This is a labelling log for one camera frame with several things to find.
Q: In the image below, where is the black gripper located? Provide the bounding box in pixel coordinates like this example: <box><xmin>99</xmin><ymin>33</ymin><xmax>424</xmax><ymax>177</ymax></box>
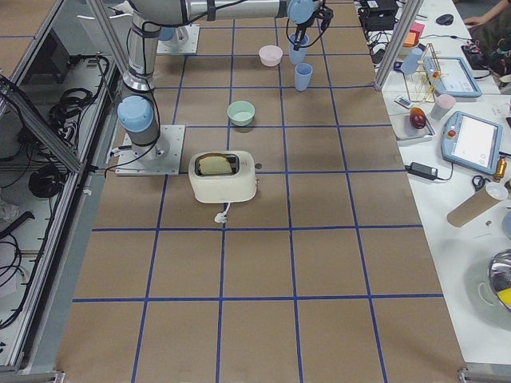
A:
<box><xmin>294</xmin><ymin>3</ymin><xmax>334</xmax><ymax>50</ymax></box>

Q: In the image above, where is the blue cup carried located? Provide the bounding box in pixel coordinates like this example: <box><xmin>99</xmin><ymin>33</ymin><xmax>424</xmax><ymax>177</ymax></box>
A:
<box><xmin>287</xmin><ymin>33</ymin><xmax>310</xmax><ymax>65</ymax></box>

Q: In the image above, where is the pink bowl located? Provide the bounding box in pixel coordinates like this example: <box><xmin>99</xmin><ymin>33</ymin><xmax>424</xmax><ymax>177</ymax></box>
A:
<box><xmin>258</xmin><ymin>45</ymin><xmax>283</xmax><ymax>67</ymax></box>

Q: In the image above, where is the blue cup standing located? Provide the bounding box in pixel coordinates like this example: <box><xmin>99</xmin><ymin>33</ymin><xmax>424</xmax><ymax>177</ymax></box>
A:
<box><xmin>295</xmin><ymin>62</ymin><xmax>313</xmax><ymax>92</ymax></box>

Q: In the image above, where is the mint green bowl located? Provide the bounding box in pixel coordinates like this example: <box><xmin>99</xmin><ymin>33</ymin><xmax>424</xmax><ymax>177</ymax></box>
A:
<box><xmin>227</xmin><ymin>101</ymin><xmax>256</xmax><ymax>127</ymax></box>

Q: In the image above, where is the blue cup on rack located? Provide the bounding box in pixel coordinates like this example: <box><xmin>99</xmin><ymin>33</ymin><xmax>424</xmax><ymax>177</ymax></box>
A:
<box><xmin>400</xmin><ymin>48</ymin><xmax>422</xmax><ymax>75</ymax></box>

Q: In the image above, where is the metal tray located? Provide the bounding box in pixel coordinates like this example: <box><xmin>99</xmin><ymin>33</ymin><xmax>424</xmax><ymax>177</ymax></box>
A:
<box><xmin>390</xmin><ymin>114</ymin><xmax>436</xmax><ymax>144</ymax></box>

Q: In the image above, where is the black computer mouse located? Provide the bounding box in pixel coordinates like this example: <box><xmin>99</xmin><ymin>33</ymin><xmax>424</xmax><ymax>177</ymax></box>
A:
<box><xmin>435</xmin><ymin>14</ymin><xmax>454</xmax><ymax>26</ymax></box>

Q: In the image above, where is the red apple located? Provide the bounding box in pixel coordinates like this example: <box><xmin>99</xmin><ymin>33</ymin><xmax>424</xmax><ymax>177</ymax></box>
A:
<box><xmin>409</xmin><ymin>107</ymin><xmax>427</xmax><ymax>129</ymax></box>

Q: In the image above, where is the far teach pendant tablet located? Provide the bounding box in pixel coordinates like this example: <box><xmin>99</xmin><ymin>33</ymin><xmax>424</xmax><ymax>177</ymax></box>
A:
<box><xmin>422</xmin><ymin>57</ymin><xmax>482</xmax><ymax>98</ymax></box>

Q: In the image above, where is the teach pendant tablet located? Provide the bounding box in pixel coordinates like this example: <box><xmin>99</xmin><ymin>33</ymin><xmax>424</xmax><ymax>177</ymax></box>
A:
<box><xmin>441</xmin><ymin>111</ymin><xmax>502</xmax><ymax>175</ymax></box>
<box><xmin>422</xmin><ymin>57</ymin><xmax>482</xmax><ymax>98</ymax></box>

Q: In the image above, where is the toast slice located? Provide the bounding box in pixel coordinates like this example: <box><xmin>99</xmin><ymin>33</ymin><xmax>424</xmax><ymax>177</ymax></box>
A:
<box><xmin>198</xmin><ymin>156</ymin><xmax>232</xmax><ymax>176</ymax></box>

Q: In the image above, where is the cream white toaster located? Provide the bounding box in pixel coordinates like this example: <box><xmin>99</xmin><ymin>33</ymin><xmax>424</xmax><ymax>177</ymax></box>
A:
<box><xmin>188</xmin><ymin>151</ymin><xmax>257</xmax><ymax>203</ymax></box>

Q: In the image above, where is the black power adapter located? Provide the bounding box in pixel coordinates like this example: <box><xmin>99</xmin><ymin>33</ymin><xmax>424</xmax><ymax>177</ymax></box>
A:
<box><xmin>405</xmin><ymin>162</ymin><xmax>438</xmax><ymax>180</ymax></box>

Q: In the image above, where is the near teach pendant tablet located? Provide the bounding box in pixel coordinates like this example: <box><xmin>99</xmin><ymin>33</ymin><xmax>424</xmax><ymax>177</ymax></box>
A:
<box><xmin>441</xmin><ymin>111</ymin><xmax>502</xmax><ymax>175</ymax></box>

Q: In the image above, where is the brass fitting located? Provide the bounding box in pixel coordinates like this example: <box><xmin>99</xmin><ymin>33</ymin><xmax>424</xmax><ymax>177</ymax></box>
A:
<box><xmin>493</xmin><ymin>156</ymin><xmax>507</xmax><ymax>182</ymax></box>

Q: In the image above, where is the cardboard tube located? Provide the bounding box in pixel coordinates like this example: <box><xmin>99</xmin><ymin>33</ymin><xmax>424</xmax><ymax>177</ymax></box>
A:
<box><xmin>446</xmin><ymin>182</ymin><xmax>509</xmax><ymax>227</ymax></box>

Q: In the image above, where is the steel mixing bowl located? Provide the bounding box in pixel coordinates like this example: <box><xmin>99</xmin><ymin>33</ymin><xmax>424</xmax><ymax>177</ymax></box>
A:
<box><xmin>477</xmin><ymin>249</ymin><xmax>510</xmax><ymax>312</ymax></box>

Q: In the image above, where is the aluminium frame post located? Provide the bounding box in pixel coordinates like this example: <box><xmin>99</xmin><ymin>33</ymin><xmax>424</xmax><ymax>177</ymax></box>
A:
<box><xmin>374</xmin><ymin>0</ymin><xmax>423</xmax><ymax>90</ymax></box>

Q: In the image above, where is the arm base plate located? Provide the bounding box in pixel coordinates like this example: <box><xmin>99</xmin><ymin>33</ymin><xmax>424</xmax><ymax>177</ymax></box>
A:
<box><xmin>115</xmin><ymin>124</ymin><xmax>185</xmax><ymax>176</ymax></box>
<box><xmin>156</xmin><ymin>24</ymin><xmax>200</xmax><ymax>55</ymax></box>

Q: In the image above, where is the gold wire rack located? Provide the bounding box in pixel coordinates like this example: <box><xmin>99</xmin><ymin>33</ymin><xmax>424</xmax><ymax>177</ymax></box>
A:
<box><xmin>406</xmin><ymin>42</ymin><xmax>442</xmax><ymax>104</ymax></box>

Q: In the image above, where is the toaster power cord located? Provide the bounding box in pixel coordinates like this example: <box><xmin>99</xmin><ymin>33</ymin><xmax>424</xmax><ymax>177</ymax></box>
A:
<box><xmin>214</xmin><ymin>202</ymin><xmax>232</xmax><ymax>224</ymax></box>

